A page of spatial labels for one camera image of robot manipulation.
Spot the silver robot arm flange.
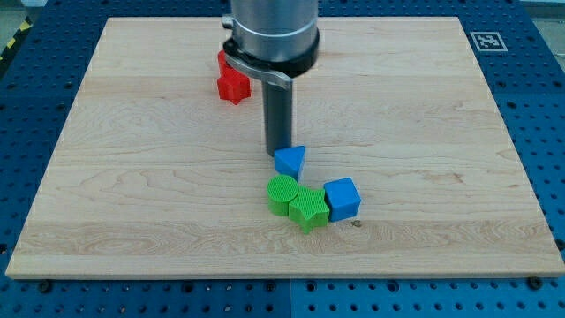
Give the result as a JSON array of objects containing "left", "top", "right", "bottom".
[{"left": 222, "top": 0, "right": 320, "bottom": 91}]

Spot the red block behind arm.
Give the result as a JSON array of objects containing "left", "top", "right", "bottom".
[{"left": 217, "top": 50, "right": 232, "bottom": 77}]

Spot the blue triangle block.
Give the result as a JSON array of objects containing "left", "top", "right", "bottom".
[{"left": 274, "top": 145, "right": 306, "bottom": 181}]

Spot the green cylinder block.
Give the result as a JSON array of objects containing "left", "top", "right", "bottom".
[{"left": 266, "top": 175, "right": 299, "bottom": 216}]

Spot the green star block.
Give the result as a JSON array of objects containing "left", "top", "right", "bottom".
[{"left": 289, "top": 185, "right": 330, "bottom": 234}]

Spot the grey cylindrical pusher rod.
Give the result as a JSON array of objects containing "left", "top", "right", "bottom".
[{"left": 261, "top": 82, "right": 292, "bottom": 156}]

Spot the blue cube block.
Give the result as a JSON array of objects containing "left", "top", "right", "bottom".
[{"left": 323, "top": 178, "right": 362, "bottom": 222}]

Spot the red star block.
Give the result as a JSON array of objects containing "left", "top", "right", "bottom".
[{"left": 216, "top": 73, "right": 252, "bottom": 105}]

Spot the wooden board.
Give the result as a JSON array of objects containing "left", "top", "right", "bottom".
[{"left": 6, "top": 17, "right": 564, "bottom": 280}]

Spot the white fiducial marker tag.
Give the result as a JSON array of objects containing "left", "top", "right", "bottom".
[{"left": 471, "top": 31, "right": 508, "bottom": 52}]

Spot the yellow black hazard tape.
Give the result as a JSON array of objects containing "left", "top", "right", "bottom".
[{"left": 1, "top": 16, "right": 33, "bottom": 64}]

